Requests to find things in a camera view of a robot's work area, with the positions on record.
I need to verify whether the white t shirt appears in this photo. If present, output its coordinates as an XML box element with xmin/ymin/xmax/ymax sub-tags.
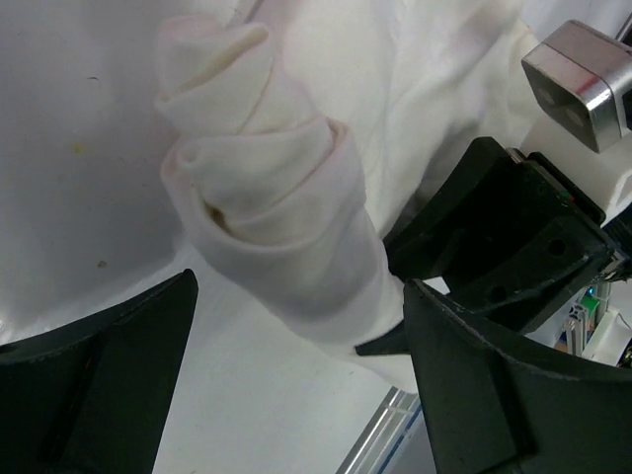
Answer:
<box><xmin>1</xmin><ymin>1</ymin><xmax>538</xmax><ymax>392</ymax></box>

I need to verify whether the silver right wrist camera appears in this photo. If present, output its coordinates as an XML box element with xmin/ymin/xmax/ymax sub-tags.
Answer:
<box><xmin>521</xmin><ymin>20</ymin><xmax>631</xmax><ymax>153</ymax></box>

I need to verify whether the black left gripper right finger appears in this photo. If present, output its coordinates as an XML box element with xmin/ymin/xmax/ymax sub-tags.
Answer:
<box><xmin>404</xmin><ymin>280</ymin><xmax>631</xmax><ymax>473</ymax></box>

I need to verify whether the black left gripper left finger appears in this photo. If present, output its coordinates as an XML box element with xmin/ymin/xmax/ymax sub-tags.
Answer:
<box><xmin>1</xmin><ymin>270</ymin><xmax>198</xmax><ymax>473</ymax></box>

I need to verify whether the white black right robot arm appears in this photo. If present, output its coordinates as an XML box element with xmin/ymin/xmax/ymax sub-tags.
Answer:
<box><xmin>356</xmin><ymin>119</ymin><xmax>631</xmax><ymax>364</ymax></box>

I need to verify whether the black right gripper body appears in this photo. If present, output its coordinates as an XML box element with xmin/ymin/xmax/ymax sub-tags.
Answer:
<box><xmin>385</xmin><ymin>137</ymin><xmax>622</xmax><ymax>355</ymax></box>

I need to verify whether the aluminium rail frame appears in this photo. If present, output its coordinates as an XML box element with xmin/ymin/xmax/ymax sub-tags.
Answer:
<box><xmin>338</xmin><ymin>284</ymin><xmax>631</xmax><ymax>473</ymax></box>

